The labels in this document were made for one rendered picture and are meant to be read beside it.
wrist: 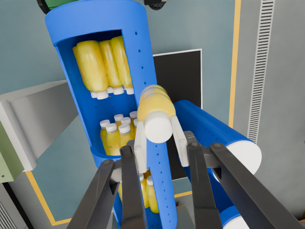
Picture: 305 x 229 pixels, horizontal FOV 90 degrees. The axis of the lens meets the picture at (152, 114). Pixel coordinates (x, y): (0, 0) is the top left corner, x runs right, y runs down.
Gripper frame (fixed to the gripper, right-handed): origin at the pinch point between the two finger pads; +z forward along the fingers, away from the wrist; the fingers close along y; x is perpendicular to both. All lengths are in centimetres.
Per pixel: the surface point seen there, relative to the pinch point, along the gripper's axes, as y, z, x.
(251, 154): 45, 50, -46
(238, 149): 38, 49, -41
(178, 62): 27, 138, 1
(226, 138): 34, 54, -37
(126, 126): -11.2, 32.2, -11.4
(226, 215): 33, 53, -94
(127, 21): -3.4, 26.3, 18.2
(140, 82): -3.2, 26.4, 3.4
